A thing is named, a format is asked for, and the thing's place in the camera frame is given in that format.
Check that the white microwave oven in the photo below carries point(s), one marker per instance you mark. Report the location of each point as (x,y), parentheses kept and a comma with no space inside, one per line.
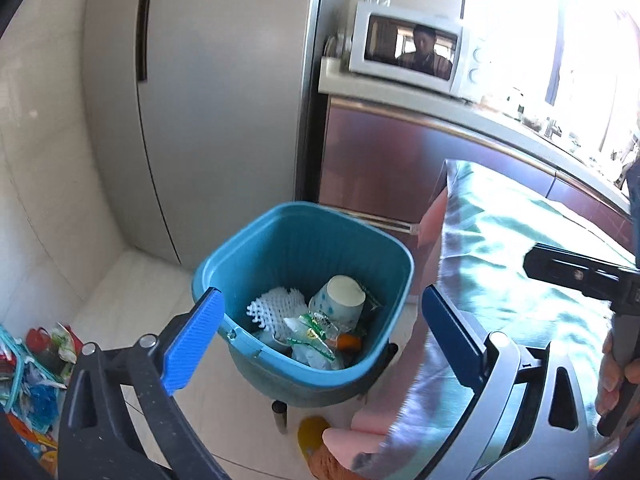
(470,67)

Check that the teal printed tablecloth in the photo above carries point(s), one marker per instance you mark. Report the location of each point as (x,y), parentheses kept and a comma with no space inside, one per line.
(500,240)

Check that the small white foam fruit net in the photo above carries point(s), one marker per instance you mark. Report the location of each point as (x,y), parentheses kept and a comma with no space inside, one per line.
(272,307)

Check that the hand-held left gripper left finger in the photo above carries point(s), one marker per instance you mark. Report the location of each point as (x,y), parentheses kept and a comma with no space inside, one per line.
(195,340)

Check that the kitchen window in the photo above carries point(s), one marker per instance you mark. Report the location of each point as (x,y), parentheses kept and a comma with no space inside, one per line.
(525,20)

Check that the small orange scrap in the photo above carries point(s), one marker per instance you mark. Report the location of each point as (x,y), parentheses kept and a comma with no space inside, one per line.
(348,341)

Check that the grey refrigerator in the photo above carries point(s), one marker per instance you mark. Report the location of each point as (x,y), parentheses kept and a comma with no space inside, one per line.
(215,110)

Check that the white kitchen counter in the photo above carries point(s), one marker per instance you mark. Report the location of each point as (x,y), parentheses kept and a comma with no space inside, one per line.
(500,125)

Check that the brown base cabinets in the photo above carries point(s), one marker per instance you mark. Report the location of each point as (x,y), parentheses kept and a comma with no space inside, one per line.
(370,160)

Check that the blue plastic waste bin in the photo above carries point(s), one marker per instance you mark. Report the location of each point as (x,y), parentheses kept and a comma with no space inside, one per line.
(300,240)

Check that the yellow slipper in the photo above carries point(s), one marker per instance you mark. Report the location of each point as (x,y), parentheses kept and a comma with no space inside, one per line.
(312,435)

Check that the person's right hand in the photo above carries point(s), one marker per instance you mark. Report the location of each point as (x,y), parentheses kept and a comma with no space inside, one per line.
(610,370)

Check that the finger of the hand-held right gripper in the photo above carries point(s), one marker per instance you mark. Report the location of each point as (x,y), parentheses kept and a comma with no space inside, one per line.
(575,270)

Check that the teal plastic basket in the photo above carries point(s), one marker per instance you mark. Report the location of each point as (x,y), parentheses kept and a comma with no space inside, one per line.
(17,375)

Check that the pile of colourful packaging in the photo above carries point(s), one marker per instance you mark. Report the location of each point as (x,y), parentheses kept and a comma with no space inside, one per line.
(40,405)

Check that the green plastic wrapper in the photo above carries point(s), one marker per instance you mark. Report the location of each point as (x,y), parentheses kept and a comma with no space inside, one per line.
(315,332)

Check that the pink under cloth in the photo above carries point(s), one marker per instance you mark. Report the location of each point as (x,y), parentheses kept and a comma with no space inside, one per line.
(432,220)

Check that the dotted white paper cup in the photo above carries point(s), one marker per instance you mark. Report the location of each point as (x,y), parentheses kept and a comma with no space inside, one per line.
(340,295)

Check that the kitchen faucet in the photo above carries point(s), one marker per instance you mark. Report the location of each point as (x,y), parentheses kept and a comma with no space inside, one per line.
(552,127)

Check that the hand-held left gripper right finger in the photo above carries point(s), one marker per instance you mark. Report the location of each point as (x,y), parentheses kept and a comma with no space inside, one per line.
(450,345)

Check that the green snack packet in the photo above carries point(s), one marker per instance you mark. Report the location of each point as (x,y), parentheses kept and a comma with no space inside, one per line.
(62,342)

